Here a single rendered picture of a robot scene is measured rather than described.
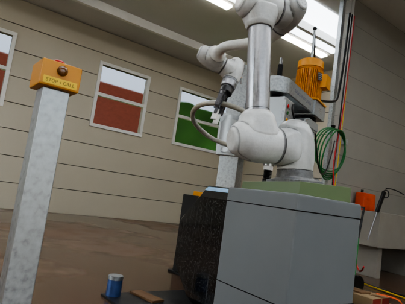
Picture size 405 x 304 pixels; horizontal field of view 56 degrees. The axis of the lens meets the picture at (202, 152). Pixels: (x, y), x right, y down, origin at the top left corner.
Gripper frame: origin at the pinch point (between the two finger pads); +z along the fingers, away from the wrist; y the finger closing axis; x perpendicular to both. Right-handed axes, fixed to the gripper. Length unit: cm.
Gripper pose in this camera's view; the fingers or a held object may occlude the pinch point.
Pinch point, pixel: (216, 116)
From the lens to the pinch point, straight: 211.8
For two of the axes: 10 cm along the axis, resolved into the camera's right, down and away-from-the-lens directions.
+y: 2.2, 5.1, 8.3
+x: -9.2, -1.9, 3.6
